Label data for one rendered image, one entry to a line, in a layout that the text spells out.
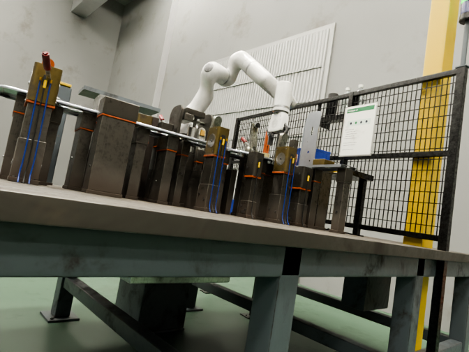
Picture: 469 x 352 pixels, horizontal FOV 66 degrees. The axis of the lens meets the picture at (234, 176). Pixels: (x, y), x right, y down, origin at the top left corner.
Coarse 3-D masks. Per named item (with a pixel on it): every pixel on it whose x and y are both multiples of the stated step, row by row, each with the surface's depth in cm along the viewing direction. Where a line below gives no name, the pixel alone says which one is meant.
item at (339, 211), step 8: (344, 168) 158; (336, 176) 161; (344, 176) 158; (336, 184) 161; (344, 184) 158; (336, 192) 160; (344, 192) 158; (336, 200) 159; (344, 200) 158; (336, 208) 158; (344, 208) 158; (336, 216) 157; (344, 216) 158; (336, 224) 156; (344, 224) 158; (336, 232) 155; (344, 232) 157
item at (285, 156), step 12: (276, 156) 165; (288, 156) 160; (276, 168) 163; (288, 168) 160; (276, 180) 163; (288, 180) 161; (276, 192) 161; (288, 192) 159; (276, 204) 159; (288, 204) 159; (276, 216) 157
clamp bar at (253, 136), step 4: (252, 124) 199; (256, 124) 196; (252, 128) 198; (256, 128) 200; (252, 132) 197; (256, 132) 199; (252, 136) 197; (256, 136) 198; (252, 140) 196; (256, 140) 198; (252, 144) 196; (256, 144) 198; (252, 148) 196; (256, 148) 197
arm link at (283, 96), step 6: (282, 84) 180; (288, 84) 180; (276, 90) 182; (282, 90) 180; (288, 90) 180; (276, 96) 181; (282, 96) 179; (288, 96) 180; (276, 102) 180; (282, 102) 179; (288, 102) 180
